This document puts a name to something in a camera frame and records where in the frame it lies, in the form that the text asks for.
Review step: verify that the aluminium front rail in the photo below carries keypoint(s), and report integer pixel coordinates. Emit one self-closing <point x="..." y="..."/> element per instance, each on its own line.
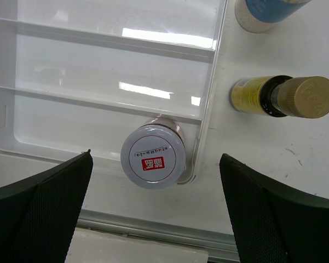
<point x="220" y="247"/>

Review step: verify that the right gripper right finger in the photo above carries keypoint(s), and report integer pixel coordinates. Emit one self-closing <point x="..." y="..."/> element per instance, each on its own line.
<point x="273" y="222"/>

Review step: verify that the tall blue-label shaker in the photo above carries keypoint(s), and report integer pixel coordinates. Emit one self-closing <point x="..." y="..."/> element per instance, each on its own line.
<point x="258" y="16"/>

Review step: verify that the white-lid spice jar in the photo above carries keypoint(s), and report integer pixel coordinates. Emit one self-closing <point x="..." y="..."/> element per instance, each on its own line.
<point x="154" y="155"/>

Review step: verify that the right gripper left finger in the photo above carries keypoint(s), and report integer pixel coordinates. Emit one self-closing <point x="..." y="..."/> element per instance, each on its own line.
<point x="38" y="214"/>

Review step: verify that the white three-compartment tray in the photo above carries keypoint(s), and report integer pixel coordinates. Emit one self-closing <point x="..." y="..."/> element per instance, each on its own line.
<point x="78" y="75"/>

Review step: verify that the small yellow-label bottle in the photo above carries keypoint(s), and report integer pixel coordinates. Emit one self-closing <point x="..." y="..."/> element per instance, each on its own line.
<point x="281" y="96"/>

